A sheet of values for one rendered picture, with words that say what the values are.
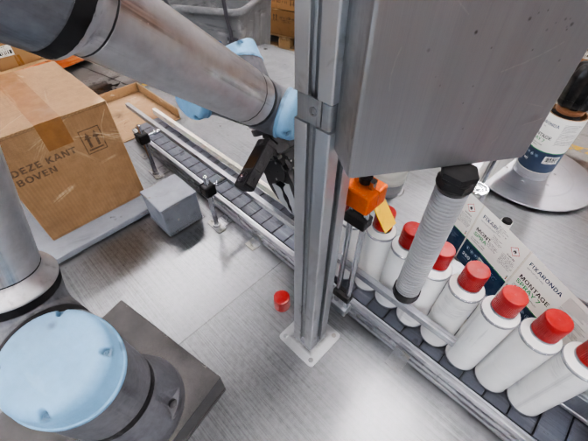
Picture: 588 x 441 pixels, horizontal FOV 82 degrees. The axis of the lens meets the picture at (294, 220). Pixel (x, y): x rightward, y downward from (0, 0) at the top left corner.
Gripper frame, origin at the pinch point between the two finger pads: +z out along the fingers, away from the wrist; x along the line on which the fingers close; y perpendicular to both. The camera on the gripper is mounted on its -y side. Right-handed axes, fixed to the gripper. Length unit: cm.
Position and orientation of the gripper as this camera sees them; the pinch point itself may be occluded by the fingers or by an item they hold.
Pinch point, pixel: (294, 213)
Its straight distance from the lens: 75.4
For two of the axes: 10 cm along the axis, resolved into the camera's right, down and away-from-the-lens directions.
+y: 7.0, -5.2, 4.9
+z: 3.5, 8.5, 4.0
